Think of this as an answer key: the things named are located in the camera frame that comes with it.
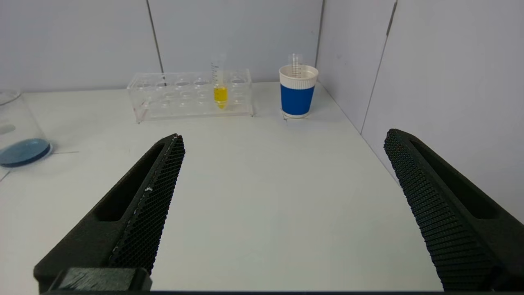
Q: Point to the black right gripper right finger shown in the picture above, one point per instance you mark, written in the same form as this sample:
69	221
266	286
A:
450	213

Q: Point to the clear acrylic test tube rack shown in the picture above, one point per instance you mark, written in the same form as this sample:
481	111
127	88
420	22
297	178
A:
184	98

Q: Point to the red pigment test tube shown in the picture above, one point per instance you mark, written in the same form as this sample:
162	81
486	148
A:
295	65

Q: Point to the clear glass beaker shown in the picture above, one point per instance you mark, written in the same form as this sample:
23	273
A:
22	151

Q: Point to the blue white paper cup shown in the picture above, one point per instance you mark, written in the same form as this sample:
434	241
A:
297	98

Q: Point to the yellow pigment test tube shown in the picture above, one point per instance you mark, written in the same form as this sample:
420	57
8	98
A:
220	94

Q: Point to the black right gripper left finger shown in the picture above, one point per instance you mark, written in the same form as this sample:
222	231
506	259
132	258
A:
139	213

